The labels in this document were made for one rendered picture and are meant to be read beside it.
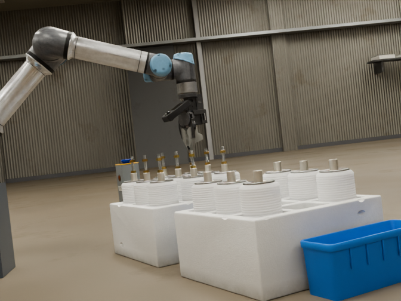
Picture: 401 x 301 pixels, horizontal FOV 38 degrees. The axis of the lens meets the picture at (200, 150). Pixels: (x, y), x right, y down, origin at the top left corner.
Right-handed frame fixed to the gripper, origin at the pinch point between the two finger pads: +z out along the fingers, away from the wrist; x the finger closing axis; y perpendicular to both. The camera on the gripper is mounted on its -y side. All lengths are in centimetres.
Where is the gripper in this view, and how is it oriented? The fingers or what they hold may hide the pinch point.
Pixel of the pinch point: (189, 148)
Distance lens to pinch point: 217.7
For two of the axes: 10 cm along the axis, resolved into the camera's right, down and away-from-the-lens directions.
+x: -5.9, 0.6, 8.1
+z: 1.1, 9.9, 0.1
